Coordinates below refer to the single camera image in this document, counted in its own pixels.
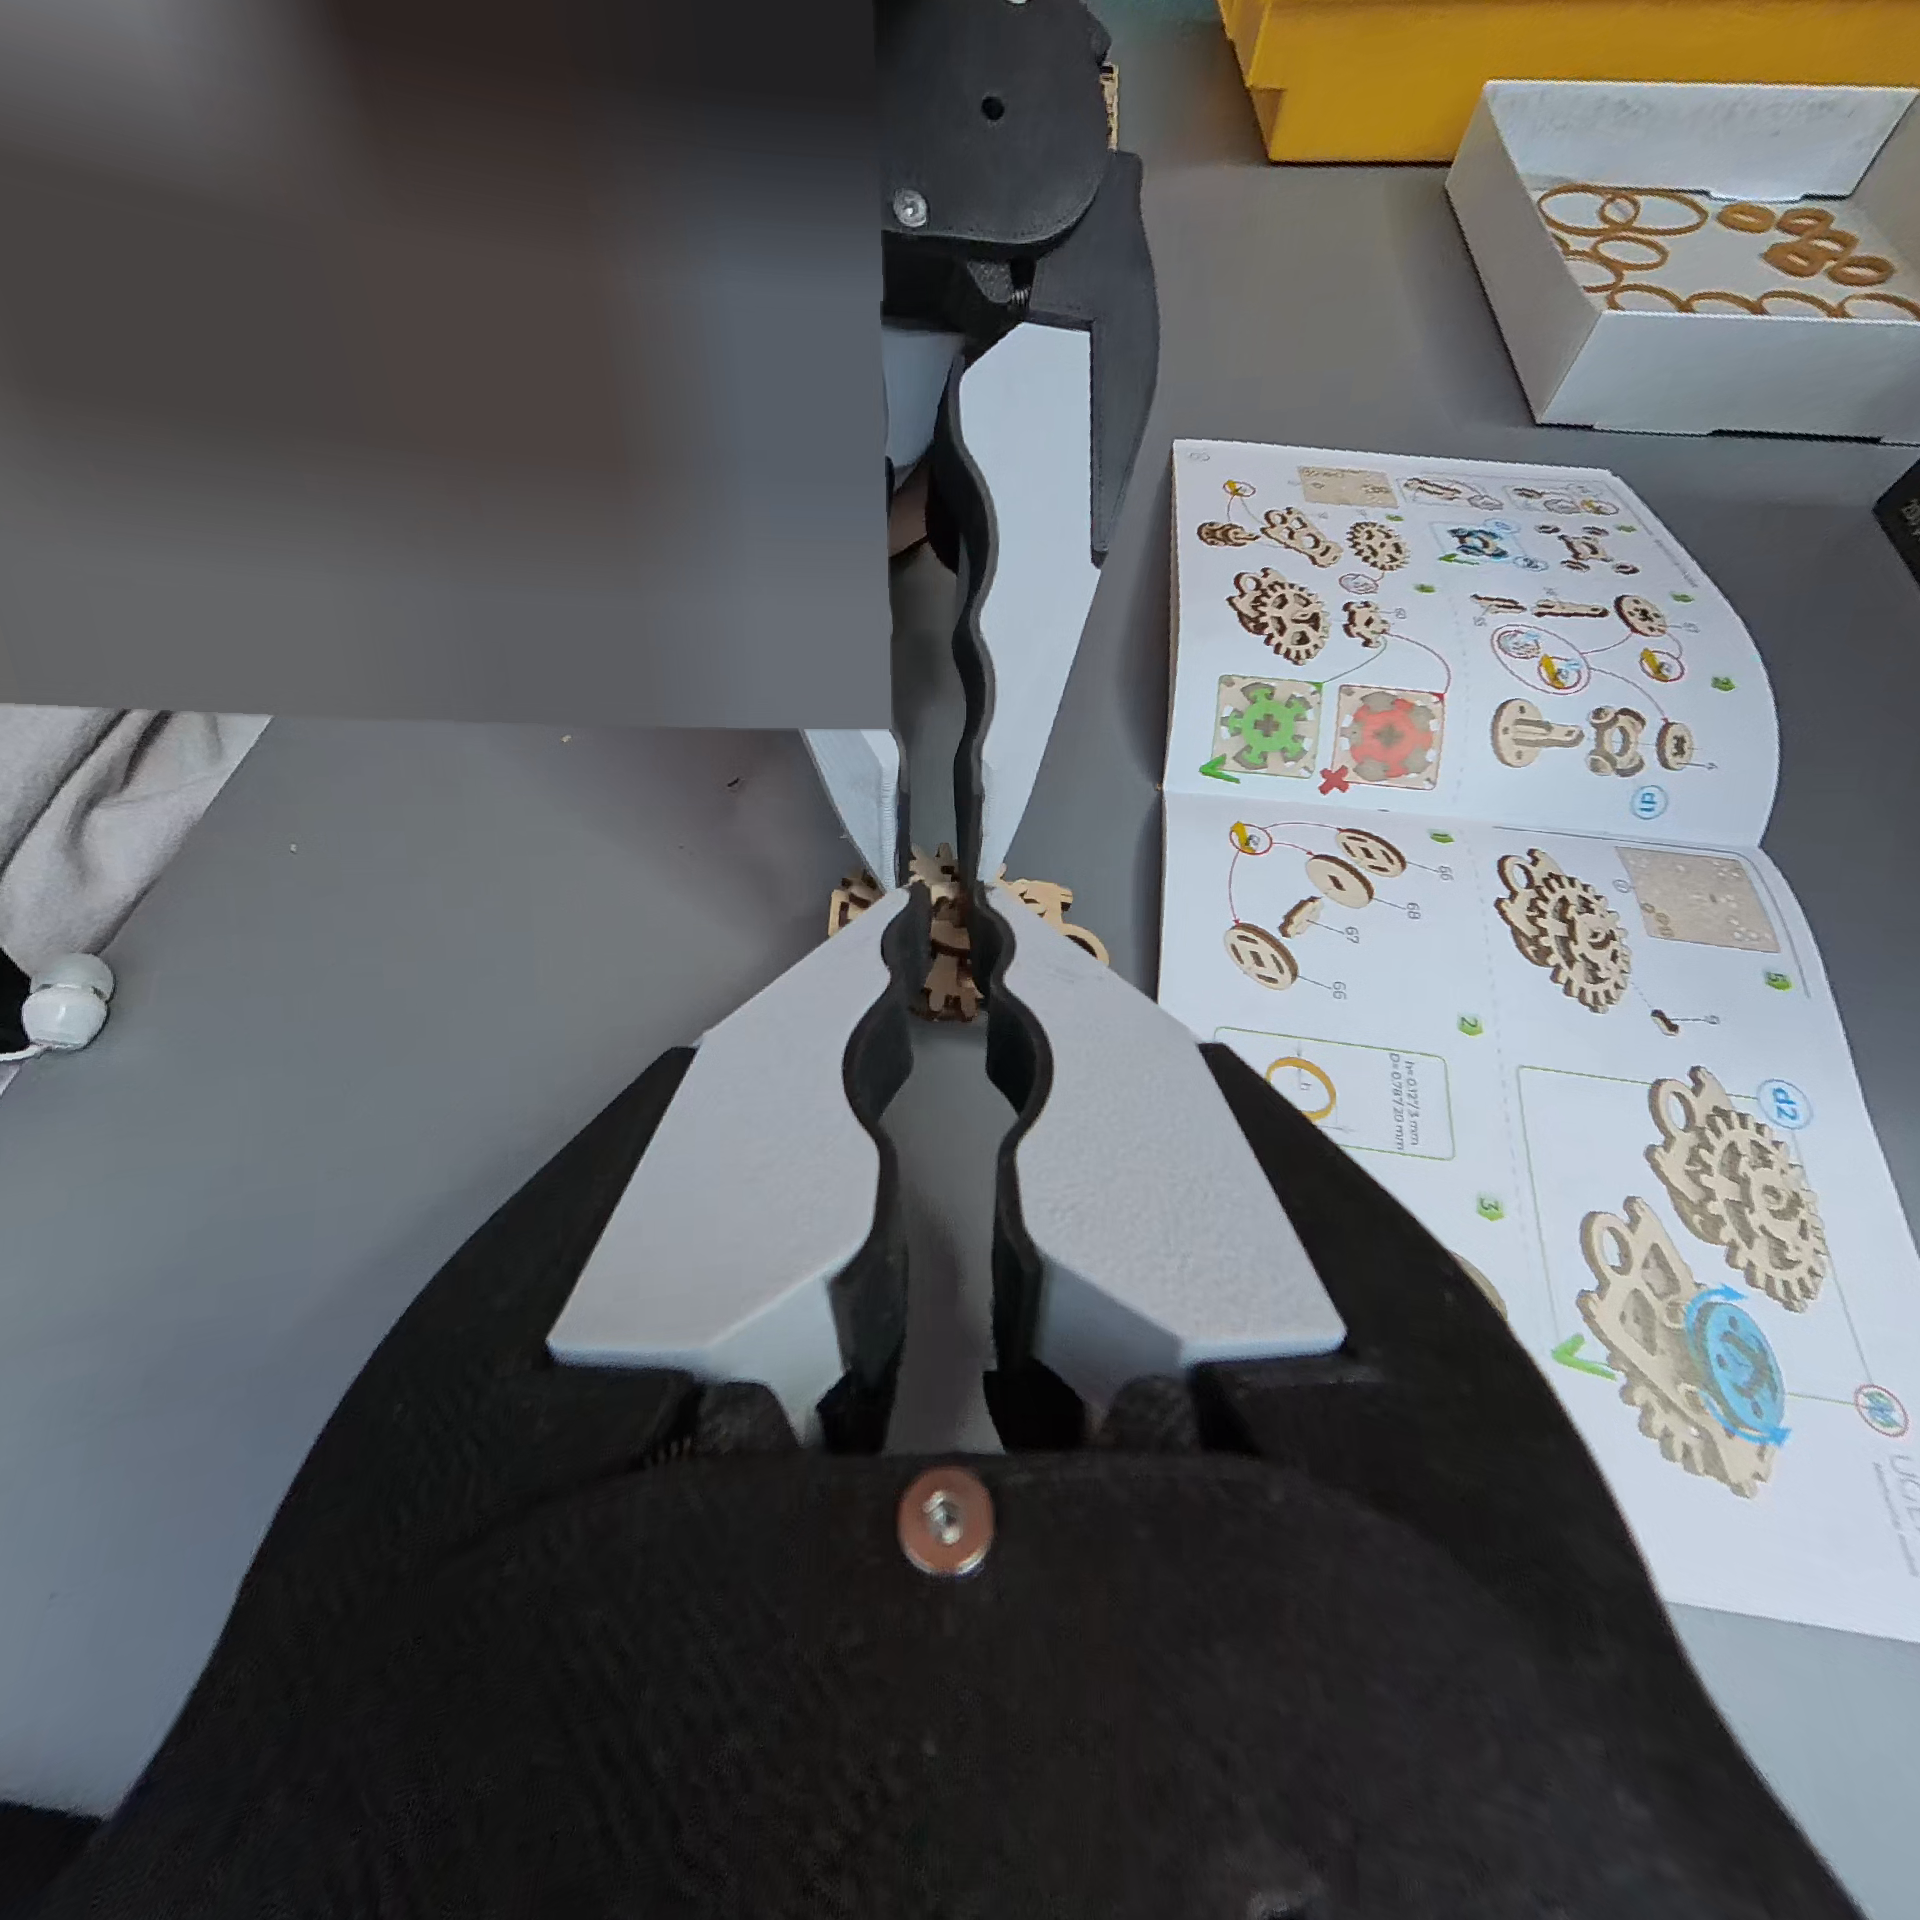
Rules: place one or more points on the white cardboard box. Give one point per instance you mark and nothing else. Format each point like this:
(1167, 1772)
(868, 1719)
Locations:
(1649, 376)

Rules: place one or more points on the wooden gear assembly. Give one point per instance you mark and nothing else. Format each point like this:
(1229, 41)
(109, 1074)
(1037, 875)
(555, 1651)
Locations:
(865, 908)

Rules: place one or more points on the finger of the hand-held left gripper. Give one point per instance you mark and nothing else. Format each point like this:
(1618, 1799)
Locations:
(1037, 524)
(855, 796)

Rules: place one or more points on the black model kit box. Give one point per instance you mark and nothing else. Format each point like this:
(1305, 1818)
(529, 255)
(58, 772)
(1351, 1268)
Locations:
(1902, 519)

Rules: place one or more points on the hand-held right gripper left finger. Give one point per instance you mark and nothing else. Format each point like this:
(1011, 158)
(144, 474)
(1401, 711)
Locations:
(721, 1202)

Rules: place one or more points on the pile of wooden rings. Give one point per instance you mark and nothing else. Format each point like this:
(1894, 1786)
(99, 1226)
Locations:
(1825, 258)

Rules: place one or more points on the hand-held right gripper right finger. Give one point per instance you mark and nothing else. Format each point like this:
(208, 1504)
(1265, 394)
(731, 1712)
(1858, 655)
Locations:
(1171, 1202)

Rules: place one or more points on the illustrated instruction booklet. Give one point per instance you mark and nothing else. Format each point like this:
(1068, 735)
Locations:
(1501, 929)

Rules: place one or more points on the yellow plastic bin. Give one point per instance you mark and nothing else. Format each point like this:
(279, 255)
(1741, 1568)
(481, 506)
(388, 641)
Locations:
(1501, 76)

